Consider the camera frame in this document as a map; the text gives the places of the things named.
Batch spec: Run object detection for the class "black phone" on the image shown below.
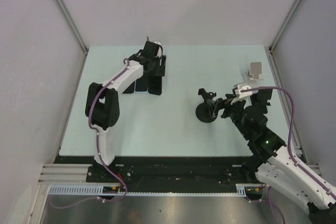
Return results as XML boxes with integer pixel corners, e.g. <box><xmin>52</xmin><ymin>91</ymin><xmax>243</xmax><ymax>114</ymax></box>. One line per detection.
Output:
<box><xmin>123</xmin><ymin>82</ymin><xmax>135</xmax><ymax>94</ymax></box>
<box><xmin>148</xmin><ymin>76</ymin><xmax>162</xmax><ymax>95</ymax></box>

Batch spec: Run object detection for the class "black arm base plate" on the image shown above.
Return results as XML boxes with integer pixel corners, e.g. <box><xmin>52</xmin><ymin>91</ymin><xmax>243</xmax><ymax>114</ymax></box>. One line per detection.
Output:
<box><xmin>54</xmin><ymin>156</ymin><xmax>265</xmax><ymax>199</ymax></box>

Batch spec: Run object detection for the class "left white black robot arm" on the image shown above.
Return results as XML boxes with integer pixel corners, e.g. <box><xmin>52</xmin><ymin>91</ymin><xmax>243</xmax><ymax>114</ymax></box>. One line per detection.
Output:
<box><xmin>85</xmin><ymin>40</ymin><xmax>166</xmax><ymax>182</ymax></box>

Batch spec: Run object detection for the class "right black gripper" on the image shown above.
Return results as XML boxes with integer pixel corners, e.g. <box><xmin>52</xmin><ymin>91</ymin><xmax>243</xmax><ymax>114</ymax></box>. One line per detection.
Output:
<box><xmin>207</xmin><ymin>94</ymin><xmax>250</xmax><ymax>139</ymax></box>

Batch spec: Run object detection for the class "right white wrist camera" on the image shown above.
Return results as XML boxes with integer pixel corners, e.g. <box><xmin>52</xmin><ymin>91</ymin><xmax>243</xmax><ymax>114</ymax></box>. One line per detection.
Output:
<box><xmin>231</xmin><ymin>82</ymin><xmax>257</xmax><ymax>104</ymax></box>

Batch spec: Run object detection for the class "left aluminium frame post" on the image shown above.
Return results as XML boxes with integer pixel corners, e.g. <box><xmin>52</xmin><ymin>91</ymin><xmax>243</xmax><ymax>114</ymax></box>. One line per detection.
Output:
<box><xmin>54</xmin><ymin>0</ymin><xmax>89</xmax><ymax>55</ymax></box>

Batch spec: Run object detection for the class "aluminium frame post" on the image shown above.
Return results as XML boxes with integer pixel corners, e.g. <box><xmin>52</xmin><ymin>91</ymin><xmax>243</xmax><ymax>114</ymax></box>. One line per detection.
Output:
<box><xmin>268</xmin><ymin>0</ymin><xmax>303</xmax><ymax>52</ymax></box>
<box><xmin>54</xmin><ymin>0</ymin><xmax>89</xmax><ymax>55</ymax></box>

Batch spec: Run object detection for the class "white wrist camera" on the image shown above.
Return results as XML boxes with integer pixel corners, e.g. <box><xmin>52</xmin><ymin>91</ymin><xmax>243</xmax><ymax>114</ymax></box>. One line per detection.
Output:
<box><xmin>153</xmin><ymin>41</ymin><xmax>163</xmax><ymax>58</ymax></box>
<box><xmin>231</xmin><ymin>82</ymin><xmax>257</xmax><ymax>104</ymax></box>

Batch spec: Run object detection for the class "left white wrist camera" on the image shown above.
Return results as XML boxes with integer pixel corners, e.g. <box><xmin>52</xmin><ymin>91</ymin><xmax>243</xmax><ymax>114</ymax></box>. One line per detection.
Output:
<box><xmin>153</xmin><ymin>41</ymin><xmax>163</xmax><ymax>58</ymax></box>

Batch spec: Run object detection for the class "black phone stand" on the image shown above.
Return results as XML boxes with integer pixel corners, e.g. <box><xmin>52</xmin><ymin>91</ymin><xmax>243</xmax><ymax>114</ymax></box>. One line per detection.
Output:
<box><xmin>250</xmin><ymin>89</ymin><xmax>272</xmax><ymax>114</ymax></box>

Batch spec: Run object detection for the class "white phone stand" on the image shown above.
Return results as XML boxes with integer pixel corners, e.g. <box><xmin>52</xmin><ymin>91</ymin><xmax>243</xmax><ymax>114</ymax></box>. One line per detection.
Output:
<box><xmin>243</xmin><ymin>61</ymin><xmax>263</xmax><ymax>83</ymax></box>

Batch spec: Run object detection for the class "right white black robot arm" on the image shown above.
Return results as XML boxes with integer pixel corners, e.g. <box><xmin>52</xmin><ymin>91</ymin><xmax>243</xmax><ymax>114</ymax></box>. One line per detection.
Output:
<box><xmin>198</xmin><ymin>83</ymin><xmax>335</xmax><ymax>223</ymax></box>

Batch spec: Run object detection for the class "right aluminium frame post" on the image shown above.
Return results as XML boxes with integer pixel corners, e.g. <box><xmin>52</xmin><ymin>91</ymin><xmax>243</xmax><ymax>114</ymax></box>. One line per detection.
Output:
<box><xmin>268</xmin><ymin>0</ymin><xmax>303</xmax><ymax>52</ymax></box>

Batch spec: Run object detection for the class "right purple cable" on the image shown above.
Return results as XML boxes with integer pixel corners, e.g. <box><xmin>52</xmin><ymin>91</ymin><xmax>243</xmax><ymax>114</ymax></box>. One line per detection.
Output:
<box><xmin>240</xmin><ymin>86</ymin><xmax>336</xmax><ymax>224</ymax></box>

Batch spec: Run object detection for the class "white slotted cable duct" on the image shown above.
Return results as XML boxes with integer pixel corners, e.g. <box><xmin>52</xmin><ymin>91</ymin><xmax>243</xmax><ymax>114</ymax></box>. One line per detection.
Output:
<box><xmin>48</xmin><ymin>185</ymin><xmax>254</xmax><ymax>197</ymax></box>

